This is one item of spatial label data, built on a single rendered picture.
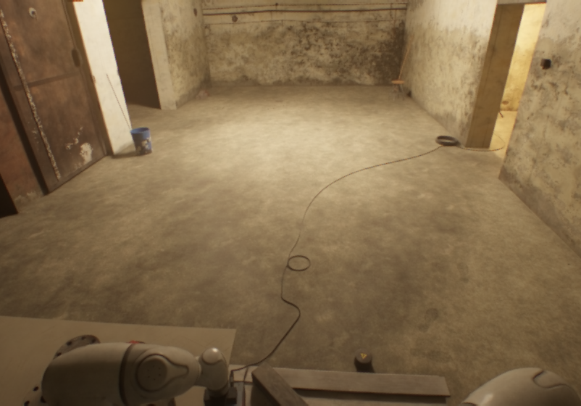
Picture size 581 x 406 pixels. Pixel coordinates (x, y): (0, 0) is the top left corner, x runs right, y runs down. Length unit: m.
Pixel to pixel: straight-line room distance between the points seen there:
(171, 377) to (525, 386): 0.65
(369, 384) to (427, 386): 0.31
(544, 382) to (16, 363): 2.81
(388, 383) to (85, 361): 1.59
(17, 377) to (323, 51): 10.19
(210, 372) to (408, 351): 1.46
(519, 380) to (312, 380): 1.47
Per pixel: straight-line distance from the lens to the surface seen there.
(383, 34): 11.12
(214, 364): 1.33
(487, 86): 6.00
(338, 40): 10.99
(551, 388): 0.72
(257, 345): 2.40
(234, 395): 1.53
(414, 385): 2.11
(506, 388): 0.68
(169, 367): 0.79
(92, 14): 6.23
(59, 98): 5.50
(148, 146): 5.91
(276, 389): 1.94
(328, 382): 2.04
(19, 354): 2.98
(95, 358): 0.87
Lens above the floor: 1.90
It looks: 29 degrees down
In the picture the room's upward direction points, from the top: 1 degrees counter-clockwise
